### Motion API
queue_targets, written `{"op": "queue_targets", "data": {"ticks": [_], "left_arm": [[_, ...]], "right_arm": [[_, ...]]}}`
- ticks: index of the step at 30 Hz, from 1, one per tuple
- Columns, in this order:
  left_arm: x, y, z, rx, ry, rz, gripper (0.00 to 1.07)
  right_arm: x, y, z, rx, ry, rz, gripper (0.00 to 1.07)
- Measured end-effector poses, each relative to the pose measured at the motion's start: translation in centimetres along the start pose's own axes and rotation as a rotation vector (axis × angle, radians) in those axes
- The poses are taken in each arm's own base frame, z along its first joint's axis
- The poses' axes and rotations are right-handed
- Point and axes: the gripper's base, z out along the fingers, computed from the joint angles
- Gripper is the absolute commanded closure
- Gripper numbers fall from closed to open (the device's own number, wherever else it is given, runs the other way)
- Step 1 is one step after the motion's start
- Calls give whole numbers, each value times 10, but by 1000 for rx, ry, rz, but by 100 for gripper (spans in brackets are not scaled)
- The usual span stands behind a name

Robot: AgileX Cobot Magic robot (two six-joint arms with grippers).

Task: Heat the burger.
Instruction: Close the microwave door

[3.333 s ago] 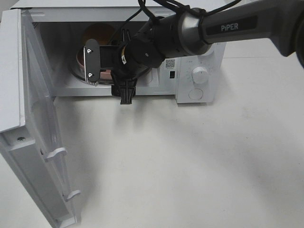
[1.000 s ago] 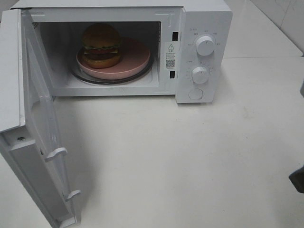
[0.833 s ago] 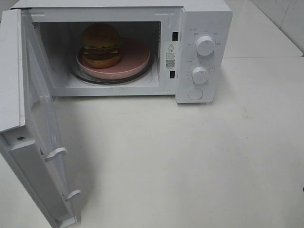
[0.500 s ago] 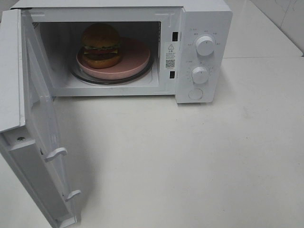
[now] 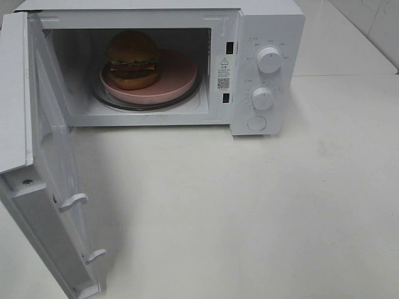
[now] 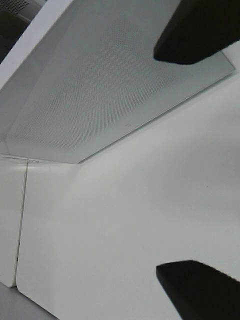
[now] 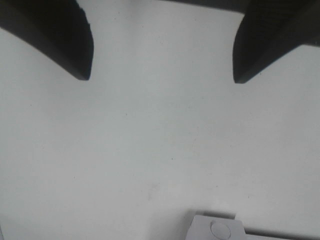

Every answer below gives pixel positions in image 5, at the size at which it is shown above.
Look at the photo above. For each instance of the upper white power knob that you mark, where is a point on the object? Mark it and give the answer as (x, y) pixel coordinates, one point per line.
(269, 59)

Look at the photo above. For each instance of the white microwave door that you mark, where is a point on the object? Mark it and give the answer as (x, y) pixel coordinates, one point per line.
(40, 185)

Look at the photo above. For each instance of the glass microwave turntable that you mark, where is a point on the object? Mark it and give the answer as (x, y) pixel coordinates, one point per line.
(146, 106)

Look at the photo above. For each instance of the burger with lettuce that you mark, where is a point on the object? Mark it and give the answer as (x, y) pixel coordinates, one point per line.
(132, 58)

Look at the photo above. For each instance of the white microwave oven body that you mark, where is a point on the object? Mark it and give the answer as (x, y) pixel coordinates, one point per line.
(221, 37)

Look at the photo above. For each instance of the lower white timer knob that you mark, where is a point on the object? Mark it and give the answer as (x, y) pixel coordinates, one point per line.
(262, 98)

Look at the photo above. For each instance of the pink round plate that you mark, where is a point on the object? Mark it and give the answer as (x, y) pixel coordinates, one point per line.
(171, 63)

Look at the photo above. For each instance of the round white door button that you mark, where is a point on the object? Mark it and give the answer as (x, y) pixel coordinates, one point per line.
(257, 123)

